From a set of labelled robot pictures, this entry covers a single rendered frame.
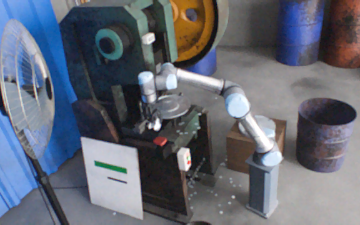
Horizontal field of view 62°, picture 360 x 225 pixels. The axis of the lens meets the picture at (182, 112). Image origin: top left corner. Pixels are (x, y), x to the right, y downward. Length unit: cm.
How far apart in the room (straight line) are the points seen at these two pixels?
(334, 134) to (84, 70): 184
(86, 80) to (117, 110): 29
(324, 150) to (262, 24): 300
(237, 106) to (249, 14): 366
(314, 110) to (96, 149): 183
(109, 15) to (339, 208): 201
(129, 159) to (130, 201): 36
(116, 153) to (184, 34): 98
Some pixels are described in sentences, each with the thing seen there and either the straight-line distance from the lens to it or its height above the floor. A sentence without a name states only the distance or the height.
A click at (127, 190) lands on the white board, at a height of 23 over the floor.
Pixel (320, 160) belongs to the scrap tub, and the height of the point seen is 13.
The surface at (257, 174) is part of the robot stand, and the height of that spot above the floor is 38.
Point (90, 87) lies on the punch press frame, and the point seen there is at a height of 97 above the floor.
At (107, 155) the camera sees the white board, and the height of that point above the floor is 48.
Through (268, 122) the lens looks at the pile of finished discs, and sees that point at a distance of 256.
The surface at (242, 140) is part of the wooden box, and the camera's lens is 240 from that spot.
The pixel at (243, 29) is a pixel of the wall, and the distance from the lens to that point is 523.
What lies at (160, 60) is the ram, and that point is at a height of 110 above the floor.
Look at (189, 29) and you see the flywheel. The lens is 217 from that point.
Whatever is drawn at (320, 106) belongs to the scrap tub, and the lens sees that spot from 280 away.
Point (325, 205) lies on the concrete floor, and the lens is 248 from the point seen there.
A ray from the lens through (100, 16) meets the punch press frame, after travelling 181.
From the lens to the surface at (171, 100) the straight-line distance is 211.
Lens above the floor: 181
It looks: 31 degrees down
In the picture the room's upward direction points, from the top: 8 degrees counter-clockwise
